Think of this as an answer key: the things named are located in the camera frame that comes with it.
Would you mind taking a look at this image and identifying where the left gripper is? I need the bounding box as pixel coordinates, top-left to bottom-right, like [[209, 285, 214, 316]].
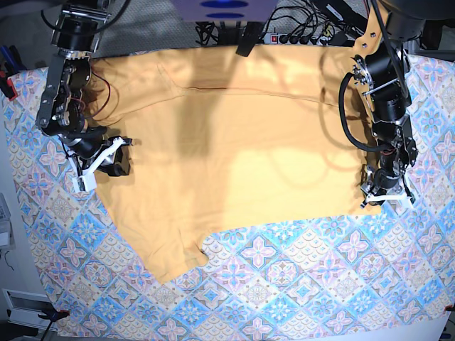
[[360, 165, 415, 209]]

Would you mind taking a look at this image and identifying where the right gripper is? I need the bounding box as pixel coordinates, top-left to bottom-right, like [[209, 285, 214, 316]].
[[62, 127, 132, 193]]

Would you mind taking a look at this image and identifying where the orange T-shirt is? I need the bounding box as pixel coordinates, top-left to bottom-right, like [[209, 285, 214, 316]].
[[85, 45, 380, 283]]

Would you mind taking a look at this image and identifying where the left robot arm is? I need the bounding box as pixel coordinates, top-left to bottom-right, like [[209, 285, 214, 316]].
[[338, 1, 418, 208]]

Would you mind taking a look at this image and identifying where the purple blue robot base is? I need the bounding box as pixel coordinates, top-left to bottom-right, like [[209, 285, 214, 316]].
[[171, 0, 277, 22]]

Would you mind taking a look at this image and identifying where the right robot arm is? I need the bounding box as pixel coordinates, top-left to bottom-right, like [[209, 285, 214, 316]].
[[36, 1, 132, 193]]

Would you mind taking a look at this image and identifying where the patterned blue pink tablecloth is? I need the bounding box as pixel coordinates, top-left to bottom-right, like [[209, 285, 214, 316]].
[[1, 56, 454, 340]]

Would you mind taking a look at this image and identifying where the grey plastic box stack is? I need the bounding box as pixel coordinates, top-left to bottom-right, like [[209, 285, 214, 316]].
[[0, 194, 15, 251]]

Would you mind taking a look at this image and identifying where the red black table clamp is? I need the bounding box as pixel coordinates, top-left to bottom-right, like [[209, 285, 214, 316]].
[[1, 45, 18, 101]]

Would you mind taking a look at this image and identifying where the orange black corner clamp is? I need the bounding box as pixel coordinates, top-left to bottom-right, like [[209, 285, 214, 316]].
[[38, 309, 70, 323]]

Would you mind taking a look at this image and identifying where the white power strip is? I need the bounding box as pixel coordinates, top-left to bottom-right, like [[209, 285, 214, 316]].
[[262, 33, 331, 45]]

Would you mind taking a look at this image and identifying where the white metal rail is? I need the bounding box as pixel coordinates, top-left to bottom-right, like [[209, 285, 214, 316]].
[[1, 288, 53, 330]]

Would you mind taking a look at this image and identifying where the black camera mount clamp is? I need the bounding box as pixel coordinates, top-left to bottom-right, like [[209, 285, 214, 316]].
[[236, 21, 264, 57]]

